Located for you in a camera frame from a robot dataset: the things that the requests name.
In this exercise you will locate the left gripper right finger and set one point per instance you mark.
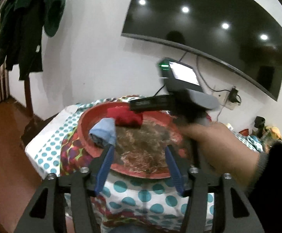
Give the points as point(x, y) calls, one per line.
point(174, 161)

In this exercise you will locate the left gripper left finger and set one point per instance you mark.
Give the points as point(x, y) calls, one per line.
point(103, 167)

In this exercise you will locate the light blue sock roll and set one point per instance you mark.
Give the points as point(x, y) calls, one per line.
point(103, 134)

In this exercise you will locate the red knitted sock roll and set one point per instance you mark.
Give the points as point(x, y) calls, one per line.
point(124, 117)

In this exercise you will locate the black sleeve forearm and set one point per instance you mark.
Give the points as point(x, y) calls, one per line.
point(265, 190)

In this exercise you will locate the person right hand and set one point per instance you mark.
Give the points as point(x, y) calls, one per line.
point(223, 151)

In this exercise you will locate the polka dot tablecloth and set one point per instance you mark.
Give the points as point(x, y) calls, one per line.
point(153, 203)

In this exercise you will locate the black plug adapter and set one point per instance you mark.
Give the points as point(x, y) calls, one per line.
point(233, 97)

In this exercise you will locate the round red tray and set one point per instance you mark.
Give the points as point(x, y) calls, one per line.
point(139, 152)

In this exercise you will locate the yellow plush toy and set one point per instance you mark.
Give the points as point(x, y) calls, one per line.
point(272, 132)

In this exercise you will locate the wooden coat stand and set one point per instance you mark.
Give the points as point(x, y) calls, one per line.
point(28, 99)

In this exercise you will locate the dark hanging clothes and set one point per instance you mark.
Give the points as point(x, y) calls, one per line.
point(22, 24)

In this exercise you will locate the white wall socket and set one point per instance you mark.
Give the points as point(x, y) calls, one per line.
point(222, 97)

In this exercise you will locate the wall mounted black television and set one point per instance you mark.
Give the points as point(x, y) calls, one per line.
point(239, 34)

